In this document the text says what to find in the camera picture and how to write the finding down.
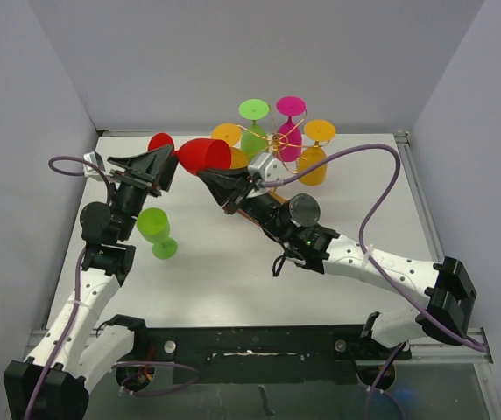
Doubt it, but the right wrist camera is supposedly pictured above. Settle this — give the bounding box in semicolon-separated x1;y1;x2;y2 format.
247;151;285;189

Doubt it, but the gold wire glass rack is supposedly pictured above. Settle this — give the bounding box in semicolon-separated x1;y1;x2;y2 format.
236;107;308;163

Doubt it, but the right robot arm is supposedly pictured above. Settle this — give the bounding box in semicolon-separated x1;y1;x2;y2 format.
197;169;485;358

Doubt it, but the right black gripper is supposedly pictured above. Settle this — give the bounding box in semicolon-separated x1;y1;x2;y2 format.
199;166;293;243

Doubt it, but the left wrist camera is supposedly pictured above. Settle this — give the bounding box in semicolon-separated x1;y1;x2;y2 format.
82;150;108;182

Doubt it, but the pink wine glass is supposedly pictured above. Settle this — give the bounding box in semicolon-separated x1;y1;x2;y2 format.
276;96;307;163

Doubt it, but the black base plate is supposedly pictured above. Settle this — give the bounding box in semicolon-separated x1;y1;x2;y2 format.
116;325;392;390

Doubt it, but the orange wine glass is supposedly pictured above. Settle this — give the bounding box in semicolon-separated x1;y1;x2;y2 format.
297;119;335;186
211;122;249;169

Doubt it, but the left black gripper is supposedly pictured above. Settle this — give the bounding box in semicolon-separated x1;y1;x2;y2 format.
108;144;179;242

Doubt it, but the green wine glass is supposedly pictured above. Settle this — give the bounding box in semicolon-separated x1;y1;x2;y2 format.
136;207;178;260
239;98;270;161

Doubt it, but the wooden rack base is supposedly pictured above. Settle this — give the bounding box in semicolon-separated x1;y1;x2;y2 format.
239;192;286;226

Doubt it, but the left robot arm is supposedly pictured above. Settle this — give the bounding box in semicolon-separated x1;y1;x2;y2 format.
4;144;178;419

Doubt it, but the red wine glass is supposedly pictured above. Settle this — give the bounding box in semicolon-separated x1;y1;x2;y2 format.
147;133;231;175

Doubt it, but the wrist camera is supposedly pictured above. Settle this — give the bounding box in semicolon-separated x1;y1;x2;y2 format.
82;150;108;182
247;151;285;189

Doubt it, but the aluminium frame rail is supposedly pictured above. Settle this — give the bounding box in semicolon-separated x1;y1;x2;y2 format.
392;129;495;364

